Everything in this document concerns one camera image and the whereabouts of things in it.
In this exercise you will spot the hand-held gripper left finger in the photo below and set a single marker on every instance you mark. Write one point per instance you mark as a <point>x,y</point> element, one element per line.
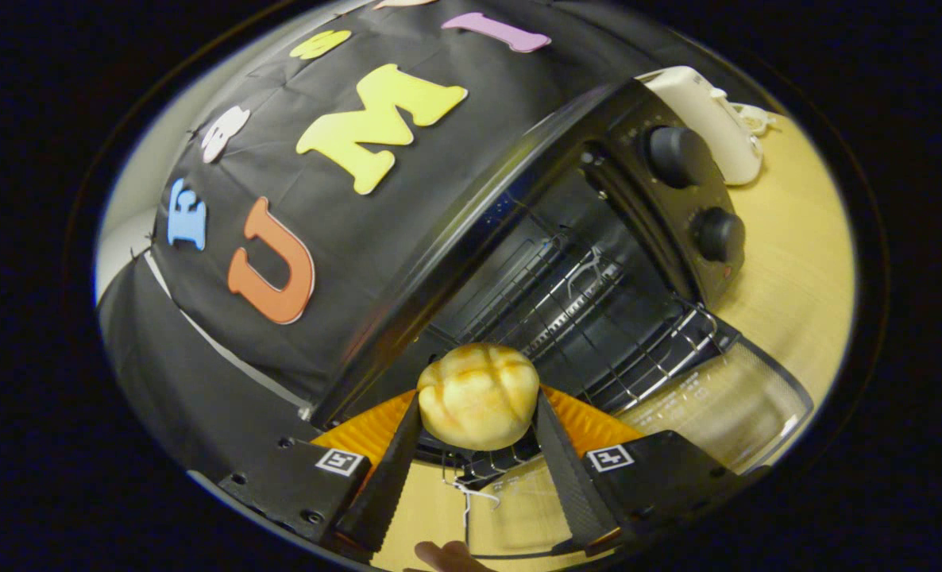
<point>387,485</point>

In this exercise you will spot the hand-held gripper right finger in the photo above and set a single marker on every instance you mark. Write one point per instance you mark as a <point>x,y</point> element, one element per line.
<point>574,485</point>

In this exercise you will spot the round golden bread bun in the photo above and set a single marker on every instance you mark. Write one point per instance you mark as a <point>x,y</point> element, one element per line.
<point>479,397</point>

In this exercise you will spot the black toaster oven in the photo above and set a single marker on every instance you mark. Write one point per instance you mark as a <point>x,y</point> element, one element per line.
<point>646,238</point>

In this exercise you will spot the white pop-up toaster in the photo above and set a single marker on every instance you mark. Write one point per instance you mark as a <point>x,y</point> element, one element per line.
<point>717,127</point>

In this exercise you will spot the small white kitchen timer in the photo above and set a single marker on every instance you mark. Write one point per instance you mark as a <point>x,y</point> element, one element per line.
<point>755,119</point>

